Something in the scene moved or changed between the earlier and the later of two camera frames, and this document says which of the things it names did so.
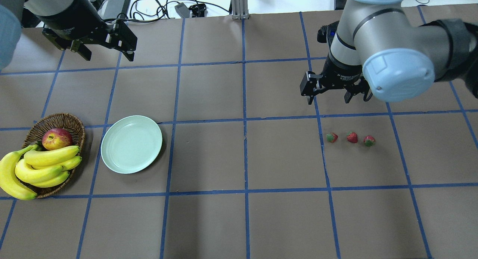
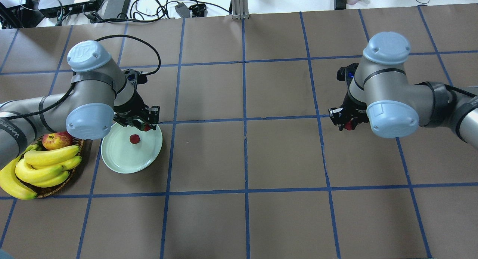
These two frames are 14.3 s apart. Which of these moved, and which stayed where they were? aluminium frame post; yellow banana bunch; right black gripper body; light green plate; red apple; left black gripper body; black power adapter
Moved: right black gripper body; left black gripper body
Stayed: black power adapter; aluminium frame post; red apple; light green plate; yellow banana bunch
